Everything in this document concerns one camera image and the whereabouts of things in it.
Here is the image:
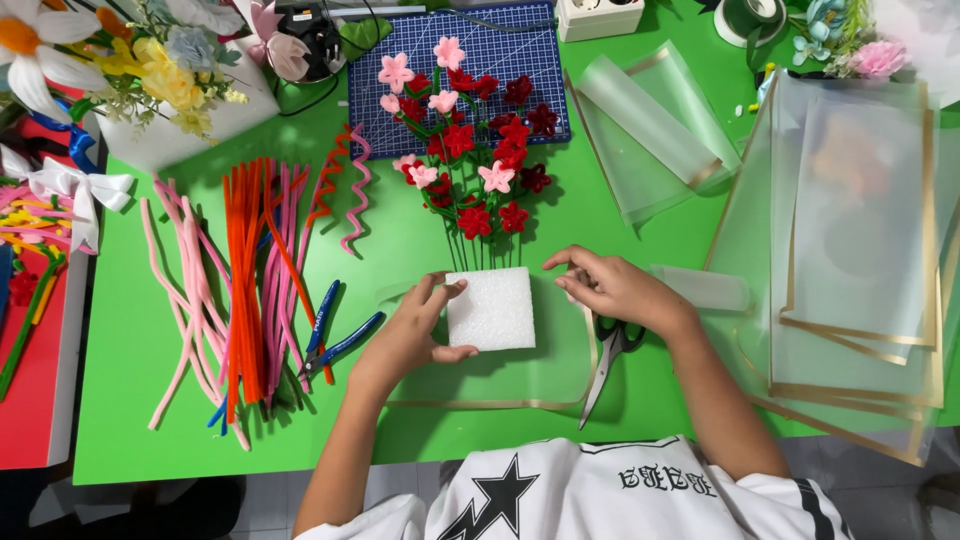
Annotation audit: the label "person's left hand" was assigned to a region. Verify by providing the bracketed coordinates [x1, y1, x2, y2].
[349, 270, 480, 396]

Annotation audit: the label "person's right hand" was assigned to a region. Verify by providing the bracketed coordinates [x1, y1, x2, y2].
[540, 245, 702, 345]

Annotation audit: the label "white foam block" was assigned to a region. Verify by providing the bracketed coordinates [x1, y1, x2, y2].
[444, 267, 537, 353]

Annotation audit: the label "clear gold-edged wrapping sheet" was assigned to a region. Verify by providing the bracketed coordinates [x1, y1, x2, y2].
[373, 276, 600, 411]

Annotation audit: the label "folded clear wrapping sheet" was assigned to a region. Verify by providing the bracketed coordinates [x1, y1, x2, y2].
[564, 40, 744, 228]

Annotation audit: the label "red pink pipe cleaner flowers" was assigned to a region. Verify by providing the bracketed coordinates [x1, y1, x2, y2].
[376, 35, 561, 273]

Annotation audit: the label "curled pink pipe cleaner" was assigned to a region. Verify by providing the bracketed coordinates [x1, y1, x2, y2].
[339, 123, 374, 256]

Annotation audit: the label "blue grid cutting mat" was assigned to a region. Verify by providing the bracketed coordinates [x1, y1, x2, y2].
[346, 0, 573, 161]

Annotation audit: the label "person's white printed shirt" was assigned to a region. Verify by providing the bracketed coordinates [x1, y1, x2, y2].
[294, 434, 858, 540]

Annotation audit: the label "white power strip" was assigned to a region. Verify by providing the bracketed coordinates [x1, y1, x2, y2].
[555, 0, 647, 44]

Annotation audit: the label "curled orange pipe cleaner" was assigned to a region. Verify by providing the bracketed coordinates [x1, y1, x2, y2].
[306, 124, 355, 229]

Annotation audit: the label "stack of gold-edged clear sheets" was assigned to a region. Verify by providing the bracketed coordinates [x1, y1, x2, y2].
[703, 66, 960, 469]

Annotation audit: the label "green floral tape roll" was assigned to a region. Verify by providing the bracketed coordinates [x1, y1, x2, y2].
[713, 0, 788, 72]

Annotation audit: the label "green fabric leaf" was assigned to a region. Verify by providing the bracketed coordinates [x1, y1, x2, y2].
[336, 15, 395, 64]

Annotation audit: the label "pile of orange pipe cleaners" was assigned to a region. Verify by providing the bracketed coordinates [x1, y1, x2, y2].
[221, 156, 336, 426]

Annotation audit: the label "black hot glue gun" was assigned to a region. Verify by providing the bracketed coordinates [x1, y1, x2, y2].
[273, 0, 348, 85]

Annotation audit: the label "blue and pink artificial flowers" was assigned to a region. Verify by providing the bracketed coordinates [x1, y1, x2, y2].
[789, 0, 913, 81]

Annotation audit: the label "pink fabric flower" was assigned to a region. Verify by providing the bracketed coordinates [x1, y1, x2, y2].
[234, 0, 313, 82]

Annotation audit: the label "white flower pot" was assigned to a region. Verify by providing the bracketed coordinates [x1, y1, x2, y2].
[93, 41, 282, 174]

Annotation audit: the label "blue pipe cleaner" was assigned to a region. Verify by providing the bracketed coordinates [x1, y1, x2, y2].
[205, 393, 231, 438]

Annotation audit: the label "pile of pink pipe cleaners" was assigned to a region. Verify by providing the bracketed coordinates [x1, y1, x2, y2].
[139, 159, 312, 453]

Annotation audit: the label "artificial flower bouquet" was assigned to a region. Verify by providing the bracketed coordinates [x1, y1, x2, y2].
[0, 0, 252, 145]

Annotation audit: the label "white ribbon bow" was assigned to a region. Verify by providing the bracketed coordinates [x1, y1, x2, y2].
[0, 144, 136, 255]

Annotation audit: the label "blue ribbon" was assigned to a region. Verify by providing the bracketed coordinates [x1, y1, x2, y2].
[28, 111, 100, 175]

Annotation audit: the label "colourful pipe cleaner flower bundle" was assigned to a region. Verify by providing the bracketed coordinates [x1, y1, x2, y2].
[0, 177, 99, 400]

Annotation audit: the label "grey scissors with black handles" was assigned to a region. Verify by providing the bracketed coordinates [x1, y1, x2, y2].
[576, 315, 648, 432]

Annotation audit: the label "blue-handled pliers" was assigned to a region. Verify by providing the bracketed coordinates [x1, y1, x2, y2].
[297, 279, 387, 383]

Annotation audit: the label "black cable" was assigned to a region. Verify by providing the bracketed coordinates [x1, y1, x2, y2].
[271, 71, 343, 119]

